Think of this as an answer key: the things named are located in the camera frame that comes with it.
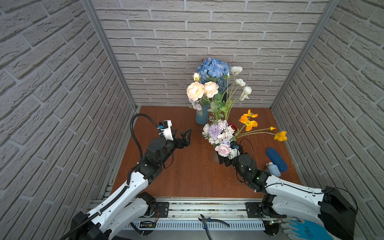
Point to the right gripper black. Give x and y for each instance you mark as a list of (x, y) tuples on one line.
[(221, 160)]

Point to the blue work glove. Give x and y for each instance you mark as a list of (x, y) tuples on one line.
[(304, 230)]

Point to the aluminium rail frame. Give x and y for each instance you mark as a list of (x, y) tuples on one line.
[(211, 214)]

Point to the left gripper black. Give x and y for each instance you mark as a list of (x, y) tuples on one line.
[(178, 141)]

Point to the teal ceramic vase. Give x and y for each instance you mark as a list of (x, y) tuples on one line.
[(202, 116)]

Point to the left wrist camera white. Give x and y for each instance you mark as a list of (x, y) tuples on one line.
[(166, 129)]

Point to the yellow white poppy stem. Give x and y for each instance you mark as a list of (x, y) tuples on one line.
[(251, 127)]

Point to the white pink flower bunch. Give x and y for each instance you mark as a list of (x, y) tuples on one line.
[(219, 134)]

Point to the red gerbera flower stem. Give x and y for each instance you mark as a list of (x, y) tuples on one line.
[(233, 126)]

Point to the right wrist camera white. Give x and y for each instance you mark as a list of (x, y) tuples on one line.
[(235, 152)]

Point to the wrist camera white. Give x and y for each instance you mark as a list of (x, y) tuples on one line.
[(235, 152), (166, 129)]

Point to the blue hydrangea flower stem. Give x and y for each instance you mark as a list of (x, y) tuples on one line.
[(214, 70)]

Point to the blue spray bottle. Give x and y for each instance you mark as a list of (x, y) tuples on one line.
[(277, 165)]

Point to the cream peony flower stem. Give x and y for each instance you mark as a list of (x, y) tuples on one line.
[(207, 94)]

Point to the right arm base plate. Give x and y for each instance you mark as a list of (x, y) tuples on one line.
[(255, 210)]

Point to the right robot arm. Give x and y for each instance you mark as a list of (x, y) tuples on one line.
[(325, 207)]

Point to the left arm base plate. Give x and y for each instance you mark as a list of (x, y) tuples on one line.
[(157, 210)]

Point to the white lilac flower bouquet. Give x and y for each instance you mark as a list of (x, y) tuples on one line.
[(195, 105)]

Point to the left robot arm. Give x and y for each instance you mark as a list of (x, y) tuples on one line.
[(129, 201)]

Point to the white poppy flower stem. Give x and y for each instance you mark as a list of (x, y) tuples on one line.
[(237, 90)]

